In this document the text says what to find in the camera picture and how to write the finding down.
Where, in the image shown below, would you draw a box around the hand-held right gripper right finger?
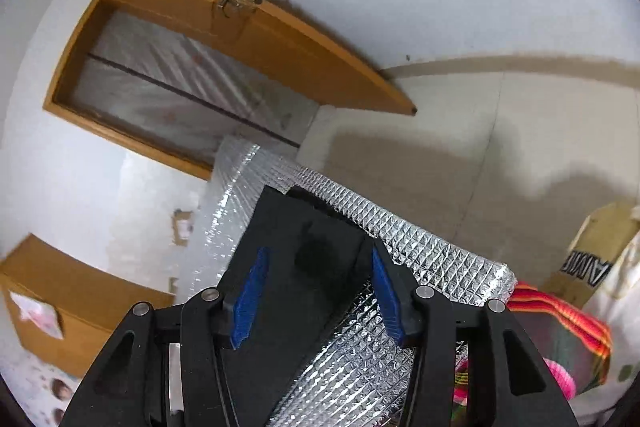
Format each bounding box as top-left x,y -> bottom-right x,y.
371,242 -> 581,427

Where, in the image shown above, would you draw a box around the cartoon wall sticker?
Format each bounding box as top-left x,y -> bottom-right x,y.
15,352 -> 81,427

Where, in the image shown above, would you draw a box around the silver foil mat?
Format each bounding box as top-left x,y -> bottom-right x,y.
177,136 -> 518,427

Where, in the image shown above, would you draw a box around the black pants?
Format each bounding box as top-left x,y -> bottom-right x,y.
220,185 -> 383,427

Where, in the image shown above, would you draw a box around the wooden wardrobe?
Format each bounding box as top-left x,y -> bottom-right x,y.
0,233 -> 176,378

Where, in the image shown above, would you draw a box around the printed cardboard carton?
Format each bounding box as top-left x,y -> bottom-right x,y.
542,202 -> 640,308

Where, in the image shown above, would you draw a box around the colourful striped cloth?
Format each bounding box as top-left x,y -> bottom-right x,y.
452,282 -> 613,408

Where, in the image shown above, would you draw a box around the white cloth bag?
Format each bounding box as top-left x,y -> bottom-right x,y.
570,247 -> 640,423

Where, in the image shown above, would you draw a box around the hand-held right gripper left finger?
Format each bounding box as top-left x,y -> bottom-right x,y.
62,247 -> 272,427

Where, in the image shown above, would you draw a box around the wooden door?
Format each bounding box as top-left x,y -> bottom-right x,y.
55,0 -> 418,116

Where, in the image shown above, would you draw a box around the wooden door frame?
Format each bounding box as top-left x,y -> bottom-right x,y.
44,0 -> 321,182

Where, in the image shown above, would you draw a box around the white plastic bag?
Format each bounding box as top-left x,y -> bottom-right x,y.
7,292 -> 66,340

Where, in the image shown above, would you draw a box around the translucent plastic door curtain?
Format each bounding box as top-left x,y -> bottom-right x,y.
60,7 -> 321,158

